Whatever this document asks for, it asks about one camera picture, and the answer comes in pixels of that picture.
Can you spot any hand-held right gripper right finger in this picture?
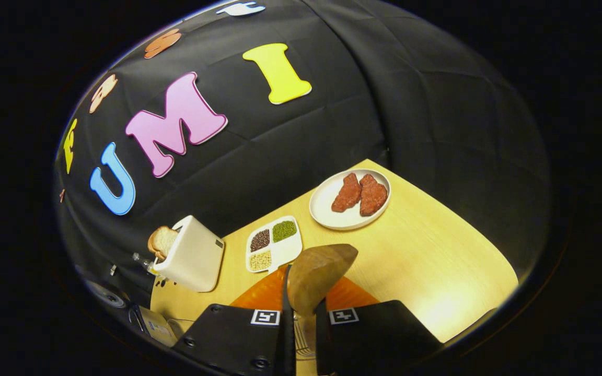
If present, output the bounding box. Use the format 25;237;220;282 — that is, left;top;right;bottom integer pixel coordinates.
315;277;444;376

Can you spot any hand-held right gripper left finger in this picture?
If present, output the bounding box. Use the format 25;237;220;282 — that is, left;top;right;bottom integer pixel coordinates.
172;265;296;376

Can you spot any wooden spoon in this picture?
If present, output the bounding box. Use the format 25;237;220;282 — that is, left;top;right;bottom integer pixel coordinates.
286;244;358;361

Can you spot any dark rice cooker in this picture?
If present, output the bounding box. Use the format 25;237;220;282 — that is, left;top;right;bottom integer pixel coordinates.
83;278;127;310

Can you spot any white divided dish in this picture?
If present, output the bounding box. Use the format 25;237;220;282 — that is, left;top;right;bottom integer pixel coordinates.
246;216;303;273

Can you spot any pile of dark red beans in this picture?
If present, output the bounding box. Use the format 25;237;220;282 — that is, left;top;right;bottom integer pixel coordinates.
250;229;271;253

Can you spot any pile of green beans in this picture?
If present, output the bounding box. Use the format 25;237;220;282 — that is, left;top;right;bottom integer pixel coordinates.
272;220;297;243

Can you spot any white toaster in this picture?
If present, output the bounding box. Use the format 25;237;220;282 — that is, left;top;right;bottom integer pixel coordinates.
153;215;225;292

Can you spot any round white plate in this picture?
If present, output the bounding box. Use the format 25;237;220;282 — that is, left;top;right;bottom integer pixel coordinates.
309;169;391;231

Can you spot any red meat piece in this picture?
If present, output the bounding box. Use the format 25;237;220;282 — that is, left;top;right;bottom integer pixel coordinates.
359;174;388;217
331;173;362;213

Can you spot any toasted bread slice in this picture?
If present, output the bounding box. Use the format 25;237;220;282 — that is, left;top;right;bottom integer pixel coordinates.
147;226;179;260

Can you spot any small clear glass bottle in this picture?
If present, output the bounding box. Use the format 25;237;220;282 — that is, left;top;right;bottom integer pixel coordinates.
133;253;158;276

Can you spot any black backdrop cloth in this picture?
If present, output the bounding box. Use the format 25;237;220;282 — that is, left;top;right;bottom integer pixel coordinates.
55;0;550;309

